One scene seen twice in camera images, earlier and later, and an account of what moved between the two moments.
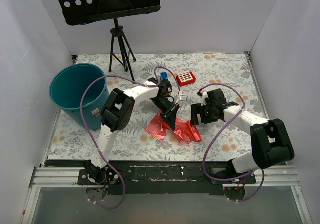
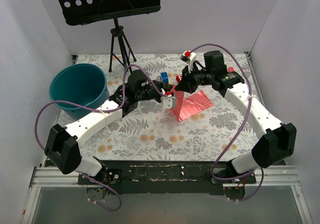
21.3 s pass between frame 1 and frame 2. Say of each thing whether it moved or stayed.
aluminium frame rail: stayed
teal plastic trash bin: stayed
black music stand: stayed
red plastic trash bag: moved
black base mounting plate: stayed
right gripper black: moved
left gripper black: moved
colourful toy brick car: stayed
